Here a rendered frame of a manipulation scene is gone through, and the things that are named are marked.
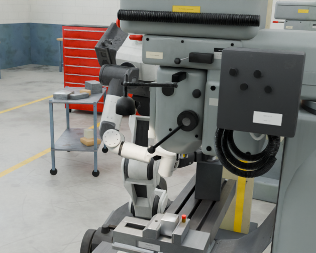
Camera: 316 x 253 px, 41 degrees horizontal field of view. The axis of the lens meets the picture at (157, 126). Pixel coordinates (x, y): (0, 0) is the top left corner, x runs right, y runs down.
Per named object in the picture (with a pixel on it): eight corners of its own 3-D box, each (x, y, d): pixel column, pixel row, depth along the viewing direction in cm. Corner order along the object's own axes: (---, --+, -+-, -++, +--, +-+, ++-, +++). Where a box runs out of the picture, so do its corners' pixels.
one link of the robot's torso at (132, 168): (126, 177, 232) (137, 96, 239) (158, 181, 228) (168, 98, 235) (119, 176, 217) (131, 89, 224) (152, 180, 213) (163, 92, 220)
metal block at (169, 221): (160, 234, 153) (161, 219, 152) (165, 226, 159) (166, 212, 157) (174, 237, 152) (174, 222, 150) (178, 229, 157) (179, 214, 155)
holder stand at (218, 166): (194, 198, 199) (196, 159, 194) (198, 180, 220) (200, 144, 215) (219, 201, 197) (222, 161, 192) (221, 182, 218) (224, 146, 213)
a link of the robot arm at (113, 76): (97, 92, 184) (104, 62, 185) (106, 97, 193) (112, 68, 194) (121, 96, 181) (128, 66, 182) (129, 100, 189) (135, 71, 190)
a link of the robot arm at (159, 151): (176, 155, 176) (146, 147, 177) (172, 173, 180) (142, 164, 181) (179, 148, 182) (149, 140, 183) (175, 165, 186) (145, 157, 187)
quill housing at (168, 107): (148, 153, 150) (151, 65, 141) (168, 138, 169) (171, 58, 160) (200, 162, 144) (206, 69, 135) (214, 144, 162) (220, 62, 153)
